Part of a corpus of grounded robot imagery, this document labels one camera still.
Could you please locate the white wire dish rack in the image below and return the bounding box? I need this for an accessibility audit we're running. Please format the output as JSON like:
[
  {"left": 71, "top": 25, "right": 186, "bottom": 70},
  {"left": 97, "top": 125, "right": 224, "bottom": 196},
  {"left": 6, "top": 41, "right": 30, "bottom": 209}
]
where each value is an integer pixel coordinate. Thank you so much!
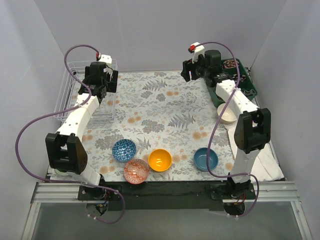
[{"left": 54, "top": 60, "right": 116, "bottom": 124}]

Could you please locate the green compartment tray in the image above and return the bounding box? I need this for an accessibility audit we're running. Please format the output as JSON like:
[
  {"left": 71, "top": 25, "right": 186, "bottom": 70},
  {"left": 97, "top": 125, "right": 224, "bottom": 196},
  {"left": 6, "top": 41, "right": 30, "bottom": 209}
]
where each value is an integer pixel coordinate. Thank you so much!
[{"left": 207, "top": 58, "right": 258, "bottom": 108}]

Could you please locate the dark blue bowl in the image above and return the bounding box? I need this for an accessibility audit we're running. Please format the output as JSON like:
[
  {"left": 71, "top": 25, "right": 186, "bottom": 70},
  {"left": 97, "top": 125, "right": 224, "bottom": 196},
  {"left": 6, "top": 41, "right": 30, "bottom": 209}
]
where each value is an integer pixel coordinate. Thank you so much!
[{"left": 193, "top": 147, "right": 219, "bottom": 172}]

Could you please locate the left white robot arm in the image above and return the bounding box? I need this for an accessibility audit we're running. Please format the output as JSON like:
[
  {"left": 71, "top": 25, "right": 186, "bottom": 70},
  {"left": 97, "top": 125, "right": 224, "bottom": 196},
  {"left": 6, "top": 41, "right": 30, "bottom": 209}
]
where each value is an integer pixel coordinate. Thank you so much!
[{"left": 45, "top": 55, "right": 118, "bottom": 200}]

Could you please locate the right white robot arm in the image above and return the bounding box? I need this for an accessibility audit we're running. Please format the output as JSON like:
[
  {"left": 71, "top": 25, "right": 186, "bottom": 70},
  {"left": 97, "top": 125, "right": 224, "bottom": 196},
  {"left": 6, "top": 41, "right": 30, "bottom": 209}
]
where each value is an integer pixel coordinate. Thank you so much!
[{"left": 180, "top": 43, "right": 271, "bottom": 199}]

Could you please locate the cream white bowl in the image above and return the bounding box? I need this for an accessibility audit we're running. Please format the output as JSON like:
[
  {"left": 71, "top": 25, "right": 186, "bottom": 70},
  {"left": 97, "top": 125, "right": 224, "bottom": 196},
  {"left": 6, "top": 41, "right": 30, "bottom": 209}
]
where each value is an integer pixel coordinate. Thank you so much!
[{"left": 217, "top": 103, "right": 238, "bottom": 124}]

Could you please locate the floral table mat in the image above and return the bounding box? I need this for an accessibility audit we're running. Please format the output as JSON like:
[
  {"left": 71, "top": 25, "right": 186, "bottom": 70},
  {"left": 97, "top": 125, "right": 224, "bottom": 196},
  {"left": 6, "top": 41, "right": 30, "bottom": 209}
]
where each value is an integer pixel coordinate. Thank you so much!
[{"left": 82, "top": 71, "right": 234, "bottom": 182}]

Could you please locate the blue patterned bowl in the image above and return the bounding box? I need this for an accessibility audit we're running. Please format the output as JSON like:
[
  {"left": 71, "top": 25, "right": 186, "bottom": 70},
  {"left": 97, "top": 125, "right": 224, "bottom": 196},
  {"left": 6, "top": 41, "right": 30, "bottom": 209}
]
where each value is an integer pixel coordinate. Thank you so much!
[{"left": 112, "top": 139, "right": 137, "bottom": 163}]

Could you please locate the yellow bowl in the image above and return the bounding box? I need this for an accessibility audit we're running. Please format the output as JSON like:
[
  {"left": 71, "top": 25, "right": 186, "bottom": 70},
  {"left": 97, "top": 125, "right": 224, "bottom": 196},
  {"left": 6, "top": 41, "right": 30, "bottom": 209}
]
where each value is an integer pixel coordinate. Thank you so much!
[{"left": 148, "top": 148, "right": 173, "bottom": 172}]

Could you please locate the red patterned bowl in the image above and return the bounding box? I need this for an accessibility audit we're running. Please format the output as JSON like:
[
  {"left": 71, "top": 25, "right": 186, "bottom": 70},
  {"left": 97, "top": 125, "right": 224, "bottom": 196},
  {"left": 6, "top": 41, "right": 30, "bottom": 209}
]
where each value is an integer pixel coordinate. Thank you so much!
[{"left": 124, "top": 158, "right": 150, "bottom": 185}]

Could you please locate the white cloth towel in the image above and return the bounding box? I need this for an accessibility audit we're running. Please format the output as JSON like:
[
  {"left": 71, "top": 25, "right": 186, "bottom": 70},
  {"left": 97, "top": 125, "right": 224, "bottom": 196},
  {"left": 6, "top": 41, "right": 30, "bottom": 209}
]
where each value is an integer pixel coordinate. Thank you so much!
[{"left": 224, "top": 122, "right": 284, "bottom": 182}]

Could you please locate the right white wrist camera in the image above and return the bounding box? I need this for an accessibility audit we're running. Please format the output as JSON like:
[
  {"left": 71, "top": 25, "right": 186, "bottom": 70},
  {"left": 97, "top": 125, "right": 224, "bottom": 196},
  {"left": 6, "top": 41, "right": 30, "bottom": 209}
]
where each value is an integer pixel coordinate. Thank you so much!
[{"left": 188, "top": 42, "right": 205, "bottom": 64}]

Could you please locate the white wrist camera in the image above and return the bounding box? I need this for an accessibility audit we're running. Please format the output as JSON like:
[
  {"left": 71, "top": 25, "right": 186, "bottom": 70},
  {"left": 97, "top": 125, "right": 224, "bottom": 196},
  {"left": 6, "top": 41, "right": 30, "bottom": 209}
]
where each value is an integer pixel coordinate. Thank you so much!
[
  {"left": 188, "top": 42, "right": 205, "bottom": 64},
  {"left": 96, "top": 52, "right": 112, "bottom": 65}
]

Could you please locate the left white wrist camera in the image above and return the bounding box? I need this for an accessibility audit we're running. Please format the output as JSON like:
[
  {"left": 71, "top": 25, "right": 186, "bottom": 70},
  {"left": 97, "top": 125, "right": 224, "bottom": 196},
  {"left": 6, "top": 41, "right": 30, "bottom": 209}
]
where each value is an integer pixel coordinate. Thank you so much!
[{"left": 96, "top": 52, "right": 112, "bottom": 65}]

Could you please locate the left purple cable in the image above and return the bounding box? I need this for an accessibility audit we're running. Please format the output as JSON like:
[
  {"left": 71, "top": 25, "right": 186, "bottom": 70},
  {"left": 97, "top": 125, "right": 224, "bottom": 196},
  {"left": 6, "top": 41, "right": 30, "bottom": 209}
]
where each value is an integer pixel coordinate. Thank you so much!
[{"left": 15, "top": 44, "right": 126, "bottom": 225}]

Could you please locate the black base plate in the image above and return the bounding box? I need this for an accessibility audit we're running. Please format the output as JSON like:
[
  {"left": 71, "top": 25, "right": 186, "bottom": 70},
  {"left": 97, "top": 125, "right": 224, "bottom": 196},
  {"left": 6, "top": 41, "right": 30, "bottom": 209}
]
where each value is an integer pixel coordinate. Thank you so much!
[{"left": 76, "top": 178, "right": 256, "bottom": 212}]

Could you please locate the aluminium frame rail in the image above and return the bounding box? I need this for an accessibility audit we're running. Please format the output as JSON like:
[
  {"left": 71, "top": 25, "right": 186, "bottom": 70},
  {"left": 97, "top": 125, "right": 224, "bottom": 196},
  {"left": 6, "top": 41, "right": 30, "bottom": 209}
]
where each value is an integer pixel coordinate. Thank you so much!
[{"left": 31, "top": 181, "right": 301, "bottom": 203}]

